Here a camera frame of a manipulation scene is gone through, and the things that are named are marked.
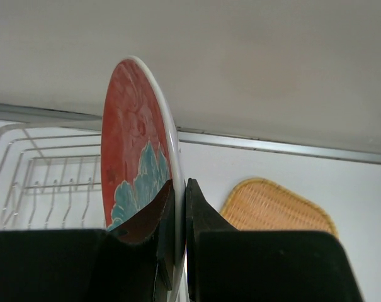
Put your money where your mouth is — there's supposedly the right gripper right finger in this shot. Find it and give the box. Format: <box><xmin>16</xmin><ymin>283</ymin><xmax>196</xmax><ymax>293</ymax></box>
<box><xmin>185</xmin><ymin>179</ymin><xmax>363</xmax><ymax>302</ymax></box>

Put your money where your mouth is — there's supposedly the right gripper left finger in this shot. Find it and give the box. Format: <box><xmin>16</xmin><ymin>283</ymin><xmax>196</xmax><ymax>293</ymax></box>
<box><xmin>0</xmin><ymin>181</ymin><xmax>174</xmax><ymax>301</ymax></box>

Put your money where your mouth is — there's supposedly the woven bamboo square tray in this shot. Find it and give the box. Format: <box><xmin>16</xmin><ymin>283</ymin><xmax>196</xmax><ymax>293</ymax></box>
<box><xmin>220</xmin><ymin>178</ymin><xmax>338</xmax><ymax>237</ymax></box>

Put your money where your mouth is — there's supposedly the red teal flower plate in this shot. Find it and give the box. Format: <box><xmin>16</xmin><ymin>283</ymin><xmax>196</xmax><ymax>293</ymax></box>
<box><xmin>100</xmin><ymin>56</ymin><xmax>186</xmax><ymax>301</ymax></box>

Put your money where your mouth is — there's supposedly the metal wire dish rack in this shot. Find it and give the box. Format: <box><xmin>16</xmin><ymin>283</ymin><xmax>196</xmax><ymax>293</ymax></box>
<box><xmin>0</xmin><ymin>124</ymin><xmax>105</xmax><ymax>230</ymax></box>

